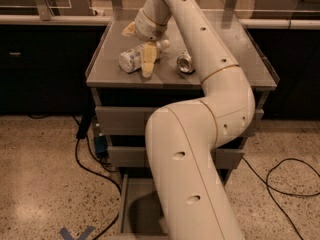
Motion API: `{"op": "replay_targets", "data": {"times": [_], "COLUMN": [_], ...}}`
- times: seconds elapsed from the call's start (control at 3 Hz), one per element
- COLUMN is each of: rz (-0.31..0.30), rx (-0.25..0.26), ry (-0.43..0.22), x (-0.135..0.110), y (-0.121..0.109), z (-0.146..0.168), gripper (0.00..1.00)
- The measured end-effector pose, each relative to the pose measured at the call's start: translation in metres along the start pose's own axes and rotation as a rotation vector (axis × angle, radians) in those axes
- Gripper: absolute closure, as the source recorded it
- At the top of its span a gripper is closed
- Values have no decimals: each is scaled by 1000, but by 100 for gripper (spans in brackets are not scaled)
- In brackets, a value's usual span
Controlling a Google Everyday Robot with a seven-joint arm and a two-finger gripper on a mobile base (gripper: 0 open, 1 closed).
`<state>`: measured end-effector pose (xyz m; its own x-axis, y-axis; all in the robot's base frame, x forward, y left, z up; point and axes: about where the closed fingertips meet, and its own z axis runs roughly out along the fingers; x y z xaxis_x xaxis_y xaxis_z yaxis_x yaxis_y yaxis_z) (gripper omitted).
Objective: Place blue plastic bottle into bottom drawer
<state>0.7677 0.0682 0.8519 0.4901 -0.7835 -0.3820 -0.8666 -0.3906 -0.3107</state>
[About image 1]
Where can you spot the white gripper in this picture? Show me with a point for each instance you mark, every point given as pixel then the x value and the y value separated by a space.
pixel 147 28

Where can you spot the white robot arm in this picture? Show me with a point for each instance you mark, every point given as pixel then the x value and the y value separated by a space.
pixel 180 137

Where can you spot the grey metal drawer cabinet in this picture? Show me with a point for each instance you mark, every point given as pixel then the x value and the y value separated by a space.
pixel 112 87

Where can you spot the grey top drawer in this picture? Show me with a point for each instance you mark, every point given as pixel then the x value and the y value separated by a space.
pixel 120 120

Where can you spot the grey middle drawer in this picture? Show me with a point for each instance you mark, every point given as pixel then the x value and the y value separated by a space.
pixel 121 156

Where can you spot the grey open bottom drawer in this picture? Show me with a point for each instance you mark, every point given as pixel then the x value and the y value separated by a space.
pixel 140 204

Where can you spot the blue power box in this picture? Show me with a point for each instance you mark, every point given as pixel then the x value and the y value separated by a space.
pixel 100 142

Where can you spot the white horizontal rail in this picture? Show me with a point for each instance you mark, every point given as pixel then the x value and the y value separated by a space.
pixel 105 20

